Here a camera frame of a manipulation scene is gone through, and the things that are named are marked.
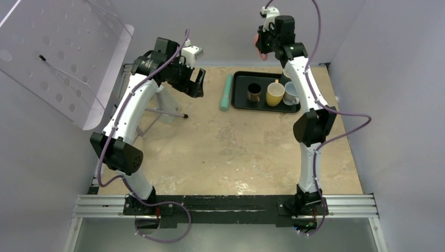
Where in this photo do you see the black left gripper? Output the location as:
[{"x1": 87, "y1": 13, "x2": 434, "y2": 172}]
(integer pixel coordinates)
[{"x1": 166, "y1": 57, "x2": 205, "y2": 98}]

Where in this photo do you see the pink mug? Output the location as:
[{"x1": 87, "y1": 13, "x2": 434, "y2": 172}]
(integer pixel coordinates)
[{"x1": 253, "y1": 33, "x2": 269, "y2": 62}]

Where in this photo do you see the brown mug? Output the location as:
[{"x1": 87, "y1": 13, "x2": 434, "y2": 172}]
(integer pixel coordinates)
[{"x1": 247, "y1": 83, "x2": 262, "y2": 102}]

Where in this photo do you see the yellow mug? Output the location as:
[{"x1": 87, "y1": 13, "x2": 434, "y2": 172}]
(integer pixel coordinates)
[{"x1": 266, "y1": 79, "x2": 285, "y2": 107}]

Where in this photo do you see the grey-blue mug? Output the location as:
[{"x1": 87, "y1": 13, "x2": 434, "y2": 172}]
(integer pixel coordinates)
[{"x1": 282, "y1": 81, "x2": 300, "y2": 106}]

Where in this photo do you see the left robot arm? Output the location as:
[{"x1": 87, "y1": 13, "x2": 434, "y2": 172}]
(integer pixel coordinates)
[{"x1": 90, "y1": 37, "x2": 206, "y2": 215}]

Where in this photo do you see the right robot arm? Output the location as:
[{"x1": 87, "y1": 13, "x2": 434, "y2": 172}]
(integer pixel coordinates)
[{"x1": 256, "y1": 14, "x2": 336, "y2": 215}]

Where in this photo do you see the clear perforated acrylic panel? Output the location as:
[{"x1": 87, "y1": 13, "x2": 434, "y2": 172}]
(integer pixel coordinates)
[{"x1": 1, "y1": 1, "x2": 134, "y2": 130}]

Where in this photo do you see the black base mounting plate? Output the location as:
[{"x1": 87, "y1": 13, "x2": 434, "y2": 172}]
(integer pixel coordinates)
[{"x1": 123, "y1": 195, "x2": 329, "y2": 230}]

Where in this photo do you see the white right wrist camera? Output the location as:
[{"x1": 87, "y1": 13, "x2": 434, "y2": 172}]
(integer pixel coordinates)
[{"x1": 260, "y1": 6, "x2": 280, "y2": 32}]

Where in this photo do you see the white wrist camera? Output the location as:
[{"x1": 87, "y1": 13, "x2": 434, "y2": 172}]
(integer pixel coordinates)
[
  {"x1": 260, "y1": 6, "x2": 280, "y2": 32},
  {"x1": 179, "y1": 39, "x2": 204, "y2": 69}
]

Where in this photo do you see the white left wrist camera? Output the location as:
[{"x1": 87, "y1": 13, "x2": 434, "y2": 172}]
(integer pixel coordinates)
[{"x1": 179, "y1": 39, "x2": 204, "y2": 69}]

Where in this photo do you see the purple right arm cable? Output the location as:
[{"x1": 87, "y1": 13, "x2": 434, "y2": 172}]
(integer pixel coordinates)
[{"x1": 262, "y1": 0, "x2": 373, "y2": 237}]

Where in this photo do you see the small camera tripod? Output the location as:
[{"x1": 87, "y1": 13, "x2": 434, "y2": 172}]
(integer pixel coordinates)
[{"x1": 136, "y1": 108, "x2": 188, "y2": 137}]

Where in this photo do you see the aluminium frame rail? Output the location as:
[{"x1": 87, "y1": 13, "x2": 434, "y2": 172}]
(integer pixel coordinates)
[{"x1": 62, "y1": 62, "x2": 388, "y2": 252}]

